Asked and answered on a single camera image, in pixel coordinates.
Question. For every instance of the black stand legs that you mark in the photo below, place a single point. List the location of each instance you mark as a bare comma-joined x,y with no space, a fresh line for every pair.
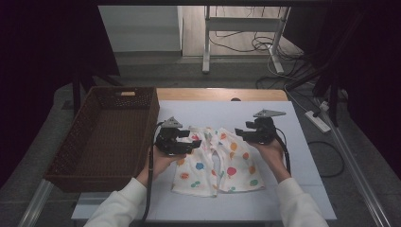
76,91

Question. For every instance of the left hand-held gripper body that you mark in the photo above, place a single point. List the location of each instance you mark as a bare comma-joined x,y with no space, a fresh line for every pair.
167,142

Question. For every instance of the black stand with long pole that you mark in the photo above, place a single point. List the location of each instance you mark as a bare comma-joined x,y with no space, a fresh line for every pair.
334,94

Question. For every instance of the person's left hand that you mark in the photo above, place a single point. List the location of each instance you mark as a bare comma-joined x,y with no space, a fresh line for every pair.
157,165

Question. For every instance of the white cabinet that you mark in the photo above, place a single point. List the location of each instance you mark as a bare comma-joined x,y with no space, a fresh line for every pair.
142,28

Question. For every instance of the white pants with coloured dots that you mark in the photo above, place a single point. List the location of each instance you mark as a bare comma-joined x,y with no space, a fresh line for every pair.
233,167

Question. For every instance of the brown wicker basket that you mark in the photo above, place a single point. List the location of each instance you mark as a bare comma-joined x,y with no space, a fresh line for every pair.
104,142

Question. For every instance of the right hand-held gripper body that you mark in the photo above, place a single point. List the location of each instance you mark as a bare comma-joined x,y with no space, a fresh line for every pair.
263,130

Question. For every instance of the person's right hand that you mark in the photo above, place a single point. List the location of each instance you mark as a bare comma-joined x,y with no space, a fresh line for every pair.
271,151

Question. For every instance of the dark curtain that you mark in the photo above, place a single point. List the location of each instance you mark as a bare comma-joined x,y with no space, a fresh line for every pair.
47,47
372,63

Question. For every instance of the white table mat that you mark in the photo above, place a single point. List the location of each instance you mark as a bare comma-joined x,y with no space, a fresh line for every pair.
220,113

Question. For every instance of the white power strip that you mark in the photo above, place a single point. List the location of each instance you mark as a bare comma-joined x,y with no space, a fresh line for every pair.
317,122

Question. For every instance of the silver metal rail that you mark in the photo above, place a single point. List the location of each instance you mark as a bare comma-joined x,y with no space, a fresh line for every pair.
356,170
36,201

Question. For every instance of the white metal desk frame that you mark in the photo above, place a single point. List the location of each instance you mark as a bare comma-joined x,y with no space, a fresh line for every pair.
242,24

